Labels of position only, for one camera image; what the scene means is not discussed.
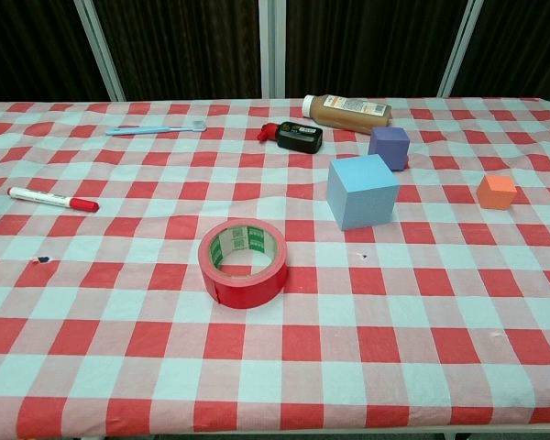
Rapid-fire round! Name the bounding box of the black ink bottle red cap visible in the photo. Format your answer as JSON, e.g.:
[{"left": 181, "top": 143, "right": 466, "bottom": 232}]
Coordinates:
[{"left": 256, "top": 121, "right": 325, "bottom": 155}]

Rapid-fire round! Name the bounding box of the blue foam cube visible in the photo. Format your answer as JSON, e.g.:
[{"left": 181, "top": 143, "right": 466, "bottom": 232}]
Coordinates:
[{"left": 325, "top": 153, "right": 401, "bottom": 232}]

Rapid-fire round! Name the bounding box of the white marker with red cap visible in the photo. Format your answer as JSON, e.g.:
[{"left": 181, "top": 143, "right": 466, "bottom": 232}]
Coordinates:
[{"left": 6, "top": 186, "right": 100, "bottom": 214}]

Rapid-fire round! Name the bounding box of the red tape roll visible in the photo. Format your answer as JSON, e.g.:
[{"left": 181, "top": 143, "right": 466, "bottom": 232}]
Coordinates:
[{"left": 197, "top": 217, "right": 289, "bottom": 310}]

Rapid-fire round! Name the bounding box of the light blue toothbrush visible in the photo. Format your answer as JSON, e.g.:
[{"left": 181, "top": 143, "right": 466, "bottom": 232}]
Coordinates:
[{"left": 104, "top": 118, "right": 207, "bottom": 137}]

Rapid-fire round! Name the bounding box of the brown drink bottle white cap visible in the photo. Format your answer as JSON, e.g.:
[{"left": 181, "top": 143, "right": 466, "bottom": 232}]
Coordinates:
[{"left": 302, "top": 93, "right": 393, "bottom": 136}]

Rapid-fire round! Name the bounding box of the purple foam cube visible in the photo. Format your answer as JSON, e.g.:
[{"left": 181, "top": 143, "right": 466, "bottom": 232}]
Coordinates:
[{"left": 368, "top": 126, "right": 412, "bottom": 171}]

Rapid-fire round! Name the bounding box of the red white checkered tablecloth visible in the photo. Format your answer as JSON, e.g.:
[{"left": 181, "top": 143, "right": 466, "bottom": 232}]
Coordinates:
[{"left": 0, "top": 96, "right": 550, "bottom": 436}]

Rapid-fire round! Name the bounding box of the orange foam cube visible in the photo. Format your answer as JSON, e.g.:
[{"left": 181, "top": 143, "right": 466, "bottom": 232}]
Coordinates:
[{"left": 476, "top": 173, "right": 518, "bottom": 212}]

